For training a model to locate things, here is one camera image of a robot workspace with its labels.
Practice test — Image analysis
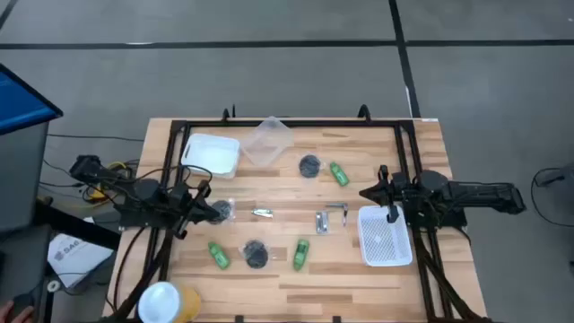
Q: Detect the black metal table frame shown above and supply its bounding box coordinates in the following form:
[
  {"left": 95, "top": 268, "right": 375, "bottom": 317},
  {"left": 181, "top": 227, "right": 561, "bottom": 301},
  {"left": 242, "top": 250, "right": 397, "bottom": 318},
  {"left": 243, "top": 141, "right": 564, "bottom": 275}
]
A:
[{"left": 154, "top": 117, "right": 490, "bottom": 323}]

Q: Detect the black disc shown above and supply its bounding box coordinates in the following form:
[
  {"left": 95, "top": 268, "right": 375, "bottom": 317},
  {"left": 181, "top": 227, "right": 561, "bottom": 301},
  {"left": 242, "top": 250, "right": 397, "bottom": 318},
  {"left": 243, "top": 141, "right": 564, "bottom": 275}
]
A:
[
  {"left": 210, "top": 198, "right": 237, "bottom": 225},
  {"left": 239, "top": 239, "right": 272, "bottom": 271},
  {"left": 297, "top": 153, "right": 324, "bottom": 179}
]

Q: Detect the black metal stand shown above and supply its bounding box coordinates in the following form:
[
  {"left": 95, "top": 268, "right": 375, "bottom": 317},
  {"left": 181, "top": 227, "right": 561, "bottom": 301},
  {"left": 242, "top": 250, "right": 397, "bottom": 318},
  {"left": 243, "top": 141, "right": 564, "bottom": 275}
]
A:
[{"left": 33, "top": 199, "right": 122, "bottom": 252}]

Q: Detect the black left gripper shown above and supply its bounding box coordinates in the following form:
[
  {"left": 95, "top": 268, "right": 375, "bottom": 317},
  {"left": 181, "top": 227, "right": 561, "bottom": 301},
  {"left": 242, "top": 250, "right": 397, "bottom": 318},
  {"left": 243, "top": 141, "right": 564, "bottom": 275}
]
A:
[{"left": 170, "top": 179, "right": 222, "bottom": 240}]

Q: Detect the grey bin with blue lid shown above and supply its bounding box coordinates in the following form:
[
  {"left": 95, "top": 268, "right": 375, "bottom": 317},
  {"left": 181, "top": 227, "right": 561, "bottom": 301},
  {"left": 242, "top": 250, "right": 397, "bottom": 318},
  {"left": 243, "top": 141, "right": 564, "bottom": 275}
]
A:
[{"left": 0, "top": 62, "right": 65, "bottom": 232}]

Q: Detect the white mesh basket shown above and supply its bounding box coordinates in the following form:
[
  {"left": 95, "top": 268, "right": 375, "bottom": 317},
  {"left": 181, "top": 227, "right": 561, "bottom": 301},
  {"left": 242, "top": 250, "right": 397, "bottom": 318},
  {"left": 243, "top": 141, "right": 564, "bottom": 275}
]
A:
[{"left": 357, "top": 205, "right": 414, "bottom": 268}]

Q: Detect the clear plastic container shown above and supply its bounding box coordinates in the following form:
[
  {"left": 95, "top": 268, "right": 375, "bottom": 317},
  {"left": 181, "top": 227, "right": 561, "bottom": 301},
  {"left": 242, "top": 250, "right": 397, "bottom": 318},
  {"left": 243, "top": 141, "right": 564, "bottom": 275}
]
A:
[{"left": 239, "top": 116, "right": 296, "bottom": 168}]

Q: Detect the green travel bottle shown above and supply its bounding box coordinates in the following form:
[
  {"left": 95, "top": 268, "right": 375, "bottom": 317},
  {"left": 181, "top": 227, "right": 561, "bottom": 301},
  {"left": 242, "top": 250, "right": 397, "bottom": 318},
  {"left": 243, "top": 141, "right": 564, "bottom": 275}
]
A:
[
  {"left": 207, "top": 240, "right": 231, "bottom": 271},
  {"left": 329, "top": 161, "right": 351, "bottom": 188},
  {"left": 292, "top": 238, "right": 311, "bottom": 273}
]

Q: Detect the looped black floor cable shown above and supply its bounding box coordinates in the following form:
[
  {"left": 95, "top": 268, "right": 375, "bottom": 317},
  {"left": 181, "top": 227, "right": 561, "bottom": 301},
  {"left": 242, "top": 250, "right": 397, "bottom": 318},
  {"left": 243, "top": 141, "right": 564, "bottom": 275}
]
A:
[{"left": 530, "top": 166, "right": 574, "bottom": 229}]

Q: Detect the person's hand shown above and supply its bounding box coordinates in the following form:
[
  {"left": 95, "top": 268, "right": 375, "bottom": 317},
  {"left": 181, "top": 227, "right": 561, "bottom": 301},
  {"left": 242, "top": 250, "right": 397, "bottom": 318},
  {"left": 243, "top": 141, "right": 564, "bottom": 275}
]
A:
[{"left": 0, "top": 299, "right": 35, "bottom": 323}]

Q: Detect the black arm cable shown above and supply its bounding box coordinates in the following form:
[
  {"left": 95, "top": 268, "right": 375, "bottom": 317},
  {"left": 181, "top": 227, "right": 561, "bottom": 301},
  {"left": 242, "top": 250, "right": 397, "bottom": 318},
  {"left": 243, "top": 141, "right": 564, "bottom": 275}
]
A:
[{"left": 111, "top": 226, "right": 150, "bottom": 318}]

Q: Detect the thin black floor cable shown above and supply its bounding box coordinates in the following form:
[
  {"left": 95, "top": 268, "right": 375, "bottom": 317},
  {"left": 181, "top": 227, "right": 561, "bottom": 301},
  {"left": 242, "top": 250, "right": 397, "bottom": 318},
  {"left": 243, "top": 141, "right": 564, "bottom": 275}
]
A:
[{"left": 47, "top": 133, "right": 145, "bottom": 144}]

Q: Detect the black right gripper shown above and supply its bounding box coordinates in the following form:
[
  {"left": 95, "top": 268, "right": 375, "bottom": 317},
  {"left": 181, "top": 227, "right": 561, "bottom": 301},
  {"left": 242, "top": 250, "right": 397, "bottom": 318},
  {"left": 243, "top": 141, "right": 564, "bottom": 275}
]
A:
[{"left": 358, "top": 164, "right": 421, "bottom": 224}]

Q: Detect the yellow cable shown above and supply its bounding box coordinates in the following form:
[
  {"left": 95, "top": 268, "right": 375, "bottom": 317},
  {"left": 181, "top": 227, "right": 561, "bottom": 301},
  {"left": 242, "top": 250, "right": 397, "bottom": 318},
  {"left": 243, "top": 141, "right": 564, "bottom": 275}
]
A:
[{"left": 86, "top": 160, "right": 132, "bottom": 204}]

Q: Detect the white printed paper sheet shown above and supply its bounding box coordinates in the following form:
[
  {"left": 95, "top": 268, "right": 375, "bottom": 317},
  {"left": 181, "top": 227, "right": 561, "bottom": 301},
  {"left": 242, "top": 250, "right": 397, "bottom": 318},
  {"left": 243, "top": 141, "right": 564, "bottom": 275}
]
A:
[{"left": 47, "top": 232, "right": 115, "bottom": 289}]

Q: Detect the white plastic tray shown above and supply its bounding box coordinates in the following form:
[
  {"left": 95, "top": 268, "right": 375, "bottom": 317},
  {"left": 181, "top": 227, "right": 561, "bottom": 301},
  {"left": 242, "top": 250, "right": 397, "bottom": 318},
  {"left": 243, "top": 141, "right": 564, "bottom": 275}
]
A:
[{"left": 180, "top": 133, "right": 242, "bottom": 179}]

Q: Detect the yellow container with white lid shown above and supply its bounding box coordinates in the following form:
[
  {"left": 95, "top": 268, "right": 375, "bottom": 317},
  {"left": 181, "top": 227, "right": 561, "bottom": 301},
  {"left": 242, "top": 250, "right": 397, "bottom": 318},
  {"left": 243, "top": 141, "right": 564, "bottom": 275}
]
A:
[{"left": 137, "top": 281, "right": 202, "bottom": 323}]

